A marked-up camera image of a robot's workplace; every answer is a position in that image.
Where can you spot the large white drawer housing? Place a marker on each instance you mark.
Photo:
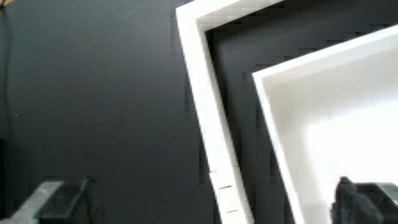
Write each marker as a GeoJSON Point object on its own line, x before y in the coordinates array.
{"type": "Point", "coordinates": [329, 102]}

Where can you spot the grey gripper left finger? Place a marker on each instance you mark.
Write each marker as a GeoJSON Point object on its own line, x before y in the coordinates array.
{"type": "Point", "coordinates": [64, 203]}

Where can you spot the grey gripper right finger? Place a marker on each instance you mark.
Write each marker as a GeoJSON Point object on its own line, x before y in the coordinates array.
{"type": "Point", "coordinates": [364, 203]}

